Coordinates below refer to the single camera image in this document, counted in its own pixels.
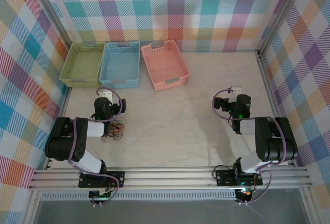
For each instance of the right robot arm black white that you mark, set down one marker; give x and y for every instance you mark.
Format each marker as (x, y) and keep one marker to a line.
(273, 141)

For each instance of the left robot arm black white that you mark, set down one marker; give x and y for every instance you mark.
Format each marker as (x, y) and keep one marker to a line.
(64, 144)

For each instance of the blue perforated plastic basket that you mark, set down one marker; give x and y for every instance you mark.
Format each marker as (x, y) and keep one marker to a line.
(119, 65)

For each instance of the green perforated plastic basket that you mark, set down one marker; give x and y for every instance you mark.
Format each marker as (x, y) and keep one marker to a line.
(81, 64)

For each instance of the pink perforated plastic basket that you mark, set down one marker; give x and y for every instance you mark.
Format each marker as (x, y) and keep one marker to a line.
(165, 64)

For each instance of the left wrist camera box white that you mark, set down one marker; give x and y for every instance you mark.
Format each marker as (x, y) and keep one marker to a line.
(105, 94)

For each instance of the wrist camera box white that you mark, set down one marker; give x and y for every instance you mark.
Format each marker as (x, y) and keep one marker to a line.
(236, 89)
(105, 94)

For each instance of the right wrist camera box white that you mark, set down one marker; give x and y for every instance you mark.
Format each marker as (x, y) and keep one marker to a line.
(236, 89)

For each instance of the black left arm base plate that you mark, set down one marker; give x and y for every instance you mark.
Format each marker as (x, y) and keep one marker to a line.
(118, 178)

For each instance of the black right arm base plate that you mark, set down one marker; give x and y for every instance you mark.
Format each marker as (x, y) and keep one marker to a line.
(224, 177)

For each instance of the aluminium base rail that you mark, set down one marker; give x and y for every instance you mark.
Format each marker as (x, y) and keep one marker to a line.
(167, 177)

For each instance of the aluminium frame post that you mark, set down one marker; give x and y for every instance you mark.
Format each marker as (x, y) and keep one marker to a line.
(281, 15)
(49, 9)

